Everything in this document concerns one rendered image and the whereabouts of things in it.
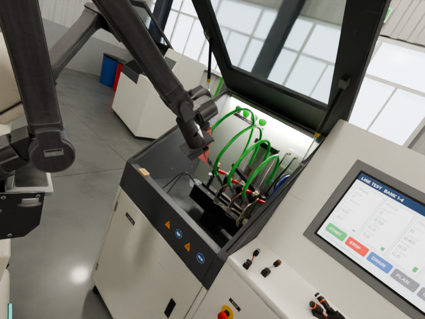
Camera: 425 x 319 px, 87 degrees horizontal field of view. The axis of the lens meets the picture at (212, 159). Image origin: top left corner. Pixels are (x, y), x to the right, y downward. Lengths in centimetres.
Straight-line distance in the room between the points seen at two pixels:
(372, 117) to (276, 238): 410
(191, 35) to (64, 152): 634
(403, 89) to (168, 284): 457
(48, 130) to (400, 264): 104
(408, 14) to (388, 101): 136
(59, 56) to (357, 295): 130
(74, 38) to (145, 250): 93
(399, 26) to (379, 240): 454
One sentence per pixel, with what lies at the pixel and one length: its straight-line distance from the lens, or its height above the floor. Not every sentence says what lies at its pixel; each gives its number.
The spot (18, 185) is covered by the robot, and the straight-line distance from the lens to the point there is 81.
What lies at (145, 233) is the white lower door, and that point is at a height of 72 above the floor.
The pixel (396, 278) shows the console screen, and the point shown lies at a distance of 100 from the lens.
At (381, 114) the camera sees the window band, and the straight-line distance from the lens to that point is 492.
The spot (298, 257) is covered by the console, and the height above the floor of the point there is 103.
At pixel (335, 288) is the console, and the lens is 102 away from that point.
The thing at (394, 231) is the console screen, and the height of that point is 130.
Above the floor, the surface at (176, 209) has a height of 95.
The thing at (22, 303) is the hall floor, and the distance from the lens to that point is 181.
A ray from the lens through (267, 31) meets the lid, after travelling 97.
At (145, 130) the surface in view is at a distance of 404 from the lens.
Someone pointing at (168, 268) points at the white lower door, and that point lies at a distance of 111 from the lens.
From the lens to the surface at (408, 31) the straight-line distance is 517.
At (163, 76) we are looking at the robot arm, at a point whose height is 146.
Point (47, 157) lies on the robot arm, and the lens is 56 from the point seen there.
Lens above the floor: 151
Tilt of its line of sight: 20 degrees down
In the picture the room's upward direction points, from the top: 25 degrees clockwise
